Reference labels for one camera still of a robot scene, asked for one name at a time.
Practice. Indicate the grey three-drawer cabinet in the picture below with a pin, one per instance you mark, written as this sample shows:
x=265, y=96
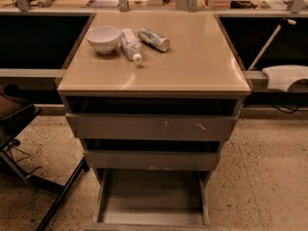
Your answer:
x=197, y=76

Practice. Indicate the middle grey drawer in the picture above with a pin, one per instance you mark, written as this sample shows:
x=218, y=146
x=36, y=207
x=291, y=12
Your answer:
x=152, y=160

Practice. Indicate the top grey drawer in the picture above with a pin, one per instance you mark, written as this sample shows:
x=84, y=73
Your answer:
x=152, y=127

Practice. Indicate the open bottom grey drawer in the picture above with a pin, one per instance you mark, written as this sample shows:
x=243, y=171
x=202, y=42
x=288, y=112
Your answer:
x=151, y=200

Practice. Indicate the clear plastic water bottle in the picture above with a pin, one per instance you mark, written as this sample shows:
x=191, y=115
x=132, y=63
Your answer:
x=130, y=45

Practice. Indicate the silver blue drink can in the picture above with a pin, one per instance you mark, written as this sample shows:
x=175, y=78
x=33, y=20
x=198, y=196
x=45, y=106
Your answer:
x=159, y=42

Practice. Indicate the white ceramic bowl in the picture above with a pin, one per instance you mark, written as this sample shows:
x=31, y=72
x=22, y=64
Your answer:
x=103, y=39

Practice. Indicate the dark items on shelf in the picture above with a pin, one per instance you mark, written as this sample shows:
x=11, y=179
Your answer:
x=242, y=4

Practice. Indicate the black chair frame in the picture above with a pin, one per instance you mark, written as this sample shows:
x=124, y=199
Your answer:
x=36, y=176

